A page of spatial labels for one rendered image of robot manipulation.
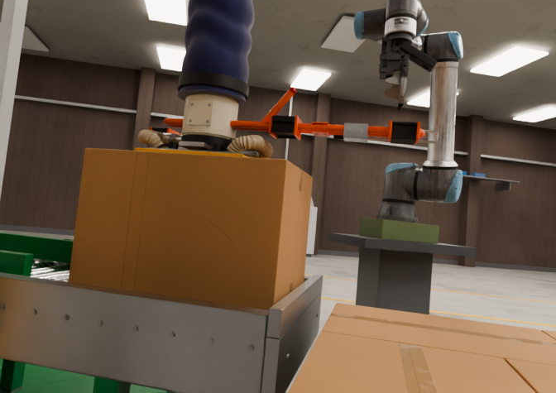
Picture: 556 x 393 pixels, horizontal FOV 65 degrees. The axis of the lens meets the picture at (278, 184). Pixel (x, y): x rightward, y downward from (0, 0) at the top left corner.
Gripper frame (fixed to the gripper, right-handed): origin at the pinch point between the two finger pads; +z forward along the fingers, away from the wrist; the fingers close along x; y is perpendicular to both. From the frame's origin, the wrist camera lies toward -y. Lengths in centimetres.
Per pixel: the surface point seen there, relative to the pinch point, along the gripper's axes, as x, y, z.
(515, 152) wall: -1168, -345, -194
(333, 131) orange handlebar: 3.5, 19.1, 9.5
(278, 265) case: 22, 28, 48
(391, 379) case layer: 51, 0, 62
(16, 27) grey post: -157, 305, -99
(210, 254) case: 23, 46, 47
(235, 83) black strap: 7, 50, -3
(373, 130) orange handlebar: 4.0, 7.6, 8.9
